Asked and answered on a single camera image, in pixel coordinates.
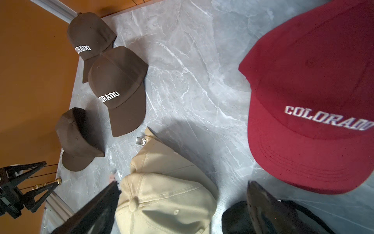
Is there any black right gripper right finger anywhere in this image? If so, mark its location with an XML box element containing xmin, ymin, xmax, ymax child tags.
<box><xmin>246</xmin><ymin>181</ymin><xmax>316</xmax><ymax>234</ymax></box>

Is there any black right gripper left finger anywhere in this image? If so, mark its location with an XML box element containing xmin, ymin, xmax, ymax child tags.
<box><xmin>52</xmin><ymin>181</ymin><xmax>121</xmax><ymax>234</ymax></box>

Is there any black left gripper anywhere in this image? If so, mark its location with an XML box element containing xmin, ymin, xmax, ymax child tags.
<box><xmin>1</xmin><ymin>161</ymin><xmax>59</xmax><ymax>219</ymax></box>

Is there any black cap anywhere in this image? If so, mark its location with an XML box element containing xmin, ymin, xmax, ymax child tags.
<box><xmin>222</xmin><ymin>200</ymin><xmax>334</xmax><ymax>234</ymax></box>

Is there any beige cap front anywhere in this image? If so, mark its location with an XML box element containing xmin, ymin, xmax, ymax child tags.
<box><xmin>115</xmin><ymin>173</ymin><xmax>217</xmax><ymax>234</ymax></box>

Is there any beige cap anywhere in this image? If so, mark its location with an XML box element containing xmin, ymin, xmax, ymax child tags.
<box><xmin>130</xmin><ymin>127</ymin><xmax>219</xmax><ymax>199</ymax></box>
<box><xmin>115</xmin><ymin>173</ymin><xmax>217</xmax><ymax>234</ymax></box>

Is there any brown cap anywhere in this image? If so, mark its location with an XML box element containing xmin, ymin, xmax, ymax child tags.
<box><xmin>56</xmin><ymin>107</ymin><xmax>105</xmax><ymax>172</ymax></box>
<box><xmin>88</xmin><ymin>46</ymin><xmax>149</xmax><ymax>137</ymax></box>
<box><xmin>67</xmin><ymin>12</ymin><xmax>117</xmax><ymax>83</ymax></box>

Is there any beige cap back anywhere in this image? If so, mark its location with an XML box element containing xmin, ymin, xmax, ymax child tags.
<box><xmin>130</xmin><ymin>127</ymin><xmax>219</xmax><ymax>199</ymax></box>

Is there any maroon cap front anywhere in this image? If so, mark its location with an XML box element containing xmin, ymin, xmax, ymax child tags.
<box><xmin>239</xmin><ymin>1</ymin><xmax>374</xmax><ymax>195</ymax></box>

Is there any brass knob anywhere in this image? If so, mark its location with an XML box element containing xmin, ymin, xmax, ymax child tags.
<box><xmin>32</xmin><ymin>177</ymin><xmax>62</xmax><ymax>190</ymax></box>

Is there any aluminium front rail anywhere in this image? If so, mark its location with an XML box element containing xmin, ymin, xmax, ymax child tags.
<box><xmin>40</xmin><ymin>192</ymin><xmax>75</xmax><ymax>234</ymax></box>

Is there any aluminium corner post left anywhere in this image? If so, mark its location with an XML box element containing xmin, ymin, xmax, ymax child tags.
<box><xmin>30</xmin><ymin>0</ymin><xmax>78</xmax><ymax>23</ymax></box>

